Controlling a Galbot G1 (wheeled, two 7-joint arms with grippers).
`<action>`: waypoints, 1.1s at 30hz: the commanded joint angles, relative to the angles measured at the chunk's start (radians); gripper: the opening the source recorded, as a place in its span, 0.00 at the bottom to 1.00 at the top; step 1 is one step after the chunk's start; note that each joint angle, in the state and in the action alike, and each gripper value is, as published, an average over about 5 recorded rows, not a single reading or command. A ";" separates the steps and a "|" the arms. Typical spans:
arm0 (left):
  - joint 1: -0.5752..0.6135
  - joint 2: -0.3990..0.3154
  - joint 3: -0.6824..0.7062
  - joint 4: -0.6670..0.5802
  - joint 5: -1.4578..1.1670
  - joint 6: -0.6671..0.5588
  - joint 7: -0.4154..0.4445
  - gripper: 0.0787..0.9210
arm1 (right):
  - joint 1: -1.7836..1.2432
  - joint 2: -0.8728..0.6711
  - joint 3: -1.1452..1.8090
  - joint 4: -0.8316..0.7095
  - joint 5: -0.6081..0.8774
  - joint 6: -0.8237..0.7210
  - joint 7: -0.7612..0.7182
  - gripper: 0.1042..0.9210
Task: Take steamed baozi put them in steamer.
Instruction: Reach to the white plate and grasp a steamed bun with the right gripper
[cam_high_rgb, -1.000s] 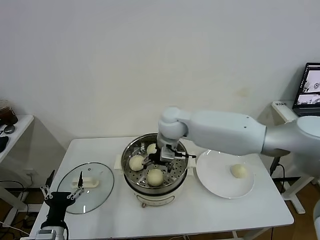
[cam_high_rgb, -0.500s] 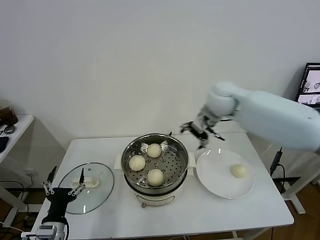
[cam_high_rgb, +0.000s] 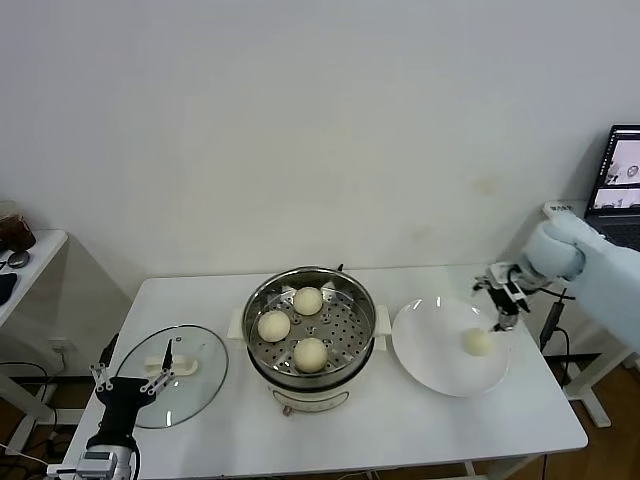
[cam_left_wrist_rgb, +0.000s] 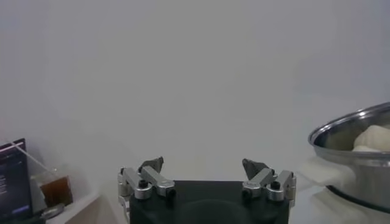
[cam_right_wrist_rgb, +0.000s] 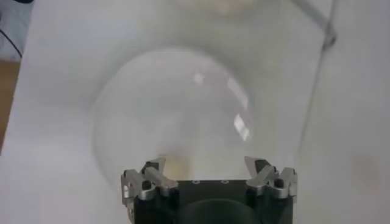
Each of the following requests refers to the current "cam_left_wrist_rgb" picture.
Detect white desk with jar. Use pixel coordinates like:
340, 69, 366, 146
45, 190, 122, 224

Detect stainless steel steamer basket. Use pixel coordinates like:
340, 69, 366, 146
307, 102, 390, 214

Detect grey round disc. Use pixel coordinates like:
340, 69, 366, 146
41, 203, 65, 220

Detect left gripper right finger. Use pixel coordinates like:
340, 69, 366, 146
241, 158, 297, 208

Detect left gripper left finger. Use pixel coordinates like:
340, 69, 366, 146
118, 156, 177, 214

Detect steel steamer pot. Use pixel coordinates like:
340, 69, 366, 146
297, 156, 390, 224

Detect white steamed baozi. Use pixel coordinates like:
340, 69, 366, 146
352, 124, 390, 153

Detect brown filled clear jar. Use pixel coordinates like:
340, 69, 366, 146
30, 164, 74, 208

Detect dark upright screen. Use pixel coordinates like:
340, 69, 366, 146
0, 138, 34, 222

